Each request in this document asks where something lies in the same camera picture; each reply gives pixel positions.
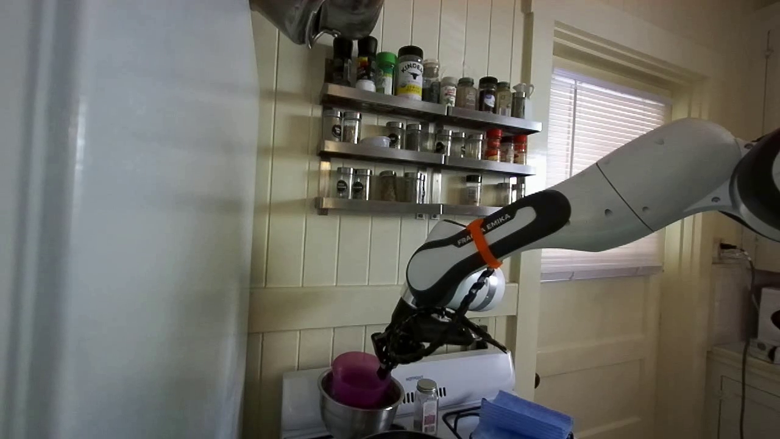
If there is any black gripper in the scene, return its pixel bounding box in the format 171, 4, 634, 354
372, 301, 506, 378

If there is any silver metal bowl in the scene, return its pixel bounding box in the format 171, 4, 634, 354
319, 373, 406, 439

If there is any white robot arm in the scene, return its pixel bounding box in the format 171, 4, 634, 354
373, 119, 780, 372

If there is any glass spice jar on stove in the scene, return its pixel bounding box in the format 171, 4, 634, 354
414, 378, 439, 434

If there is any white gas stove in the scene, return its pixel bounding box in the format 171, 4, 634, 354
282, 350, 514, 439

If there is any blue cloth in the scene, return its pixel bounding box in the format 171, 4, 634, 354
474, 390, 573, 439

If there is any white door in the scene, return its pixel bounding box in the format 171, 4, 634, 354
531, 19, 713, 439

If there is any yellow labelled spice bottle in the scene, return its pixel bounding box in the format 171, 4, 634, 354
396, 47, 425, 100

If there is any white window blind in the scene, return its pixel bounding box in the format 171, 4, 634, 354
542, 71, 669, 278

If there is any white refrigerator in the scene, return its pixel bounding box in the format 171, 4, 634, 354
0, 0, 260, 439

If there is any grey hanging pot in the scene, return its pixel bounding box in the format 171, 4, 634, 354
249, 0, 386, 44

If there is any metal wall spice rack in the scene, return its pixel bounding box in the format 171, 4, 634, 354
316, 83, 542, 217

